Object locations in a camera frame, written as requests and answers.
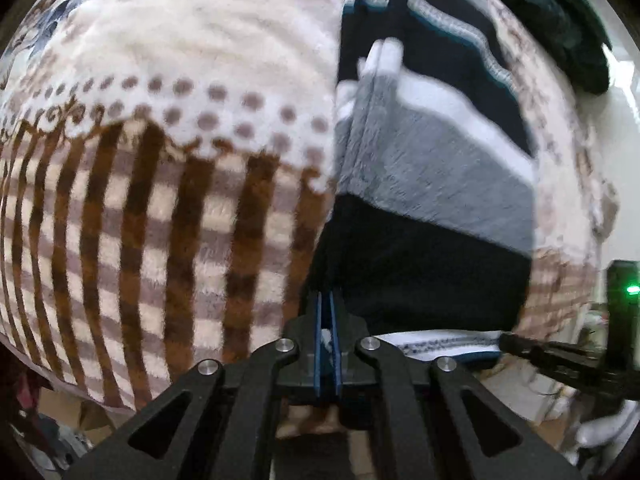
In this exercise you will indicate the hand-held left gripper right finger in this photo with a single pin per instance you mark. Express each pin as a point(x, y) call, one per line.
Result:
point(336, 350)

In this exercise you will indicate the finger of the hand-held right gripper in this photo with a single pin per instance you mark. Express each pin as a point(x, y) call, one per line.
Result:
point(555, 357)

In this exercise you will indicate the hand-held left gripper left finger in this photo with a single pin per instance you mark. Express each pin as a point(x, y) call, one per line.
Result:
point(318, 350)

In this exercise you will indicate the striped knit sweater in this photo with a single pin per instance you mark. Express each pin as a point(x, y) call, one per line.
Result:
point(425, 185)

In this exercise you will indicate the floral plush blanket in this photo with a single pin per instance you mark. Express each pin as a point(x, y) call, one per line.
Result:
point(150, 110)

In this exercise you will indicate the teal plush quilt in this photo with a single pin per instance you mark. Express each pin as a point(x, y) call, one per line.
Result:
point(550, 10)

